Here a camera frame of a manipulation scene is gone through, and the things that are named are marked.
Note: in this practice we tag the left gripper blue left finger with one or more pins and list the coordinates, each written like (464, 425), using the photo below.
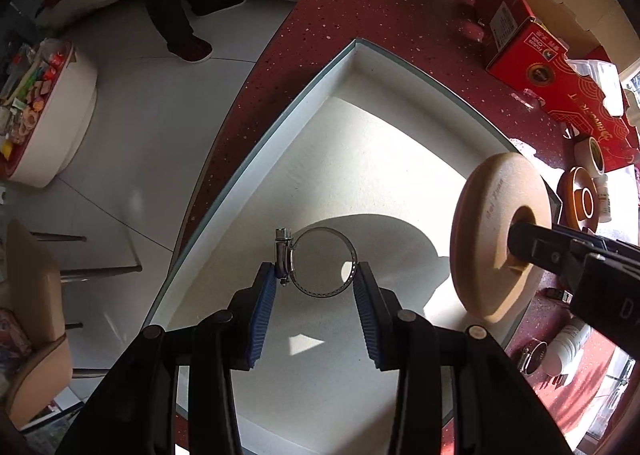
(263, 293)

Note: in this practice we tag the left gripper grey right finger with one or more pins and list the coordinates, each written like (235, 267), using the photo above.
(370, 309)

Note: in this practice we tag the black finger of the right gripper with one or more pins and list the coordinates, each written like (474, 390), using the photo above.
(543, 247)

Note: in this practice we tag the metal hose clamp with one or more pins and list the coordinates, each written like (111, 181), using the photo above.
(531, 356)
(319, 262)

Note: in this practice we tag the tan foam ring disc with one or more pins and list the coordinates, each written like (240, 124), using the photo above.
(503, 190)

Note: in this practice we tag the large white plastic bottle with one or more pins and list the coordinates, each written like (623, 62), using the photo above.
(563, 350)

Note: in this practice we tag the tan spool with hub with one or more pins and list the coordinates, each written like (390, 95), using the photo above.
(580, 200)

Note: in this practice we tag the small masking tape roll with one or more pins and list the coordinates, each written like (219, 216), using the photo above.
(588, 154)

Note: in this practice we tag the grey white storage tray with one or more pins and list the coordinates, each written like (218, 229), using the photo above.
(380, 151)

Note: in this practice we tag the red cardboard gift box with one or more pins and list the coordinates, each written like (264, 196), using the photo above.
(538, 48)

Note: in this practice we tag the beige chair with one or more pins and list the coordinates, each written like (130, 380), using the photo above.
(35, 298)

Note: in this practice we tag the white round snack table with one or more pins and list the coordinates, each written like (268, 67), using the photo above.
(48, 96)

